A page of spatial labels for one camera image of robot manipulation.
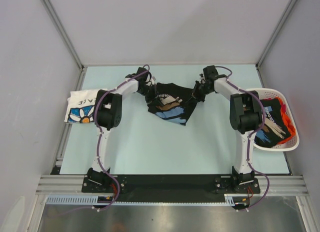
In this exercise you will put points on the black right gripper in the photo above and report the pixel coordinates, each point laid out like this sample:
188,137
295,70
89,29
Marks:
195,94

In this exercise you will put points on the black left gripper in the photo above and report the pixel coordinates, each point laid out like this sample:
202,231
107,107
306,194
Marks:
154,95

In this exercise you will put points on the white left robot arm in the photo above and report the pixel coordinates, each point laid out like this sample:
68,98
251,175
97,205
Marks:
107,115

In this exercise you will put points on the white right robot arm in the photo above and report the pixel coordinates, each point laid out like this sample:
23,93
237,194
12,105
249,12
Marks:
246,117

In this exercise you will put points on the white plastic laundry basket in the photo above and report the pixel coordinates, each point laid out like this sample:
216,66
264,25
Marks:
267,93

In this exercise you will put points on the white folded printed t-shirt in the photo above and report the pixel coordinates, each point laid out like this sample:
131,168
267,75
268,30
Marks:
80,106

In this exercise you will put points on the black printed t-shirt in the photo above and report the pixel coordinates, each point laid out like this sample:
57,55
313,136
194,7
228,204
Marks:
274,129

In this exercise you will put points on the orange t-shirt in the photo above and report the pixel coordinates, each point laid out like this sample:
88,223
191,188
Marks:
288,123

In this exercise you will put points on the magenta t-shirt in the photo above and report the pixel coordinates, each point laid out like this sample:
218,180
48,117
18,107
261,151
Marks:
283,108

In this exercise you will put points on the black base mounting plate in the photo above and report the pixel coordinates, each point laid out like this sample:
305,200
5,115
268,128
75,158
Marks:
169,188

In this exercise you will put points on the aluminium frame rail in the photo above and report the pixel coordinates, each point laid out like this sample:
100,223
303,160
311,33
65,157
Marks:
279,185

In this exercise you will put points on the white slotted cable duct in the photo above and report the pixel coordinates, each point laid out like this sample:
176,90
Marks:
88,200

